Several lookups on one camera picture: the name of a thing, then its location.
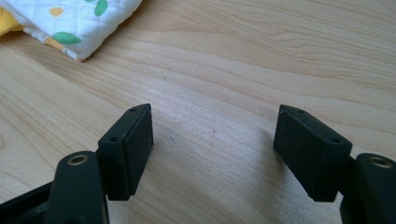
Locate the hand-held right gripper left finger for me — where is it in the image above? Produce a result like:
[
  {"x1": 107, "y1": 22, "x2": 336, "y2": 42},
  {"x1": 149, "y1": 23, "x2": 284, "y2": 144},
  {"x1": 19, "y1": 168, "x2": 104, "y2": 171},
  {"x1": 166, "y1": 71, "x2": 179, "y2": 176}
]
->
[{"x1": 97, "y1": 103, "x2": 155, "y2": 202}]

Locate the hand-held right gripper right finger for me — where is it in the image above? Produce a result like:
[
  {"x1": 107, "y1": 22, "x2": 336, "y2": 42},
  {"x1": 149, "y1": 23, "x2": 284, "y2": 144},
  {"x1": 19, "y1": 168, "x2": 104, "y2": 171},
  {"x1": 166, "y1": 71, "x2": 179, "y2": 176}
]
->
[{"x1": 273, "y1": 104, "x2": 353, "y2": 203}]

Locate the white quilted cloth green yellow print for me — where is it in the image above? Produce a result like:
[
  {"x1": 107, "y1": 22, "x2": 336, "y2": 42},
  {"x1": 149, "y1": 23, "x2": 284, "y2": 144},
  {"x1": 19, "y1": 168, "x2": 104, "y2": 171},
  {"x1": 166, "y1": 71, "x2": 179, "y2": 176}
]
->
[{"x1": 0, "y1": 0, "x2": 144, "y2": 63}]

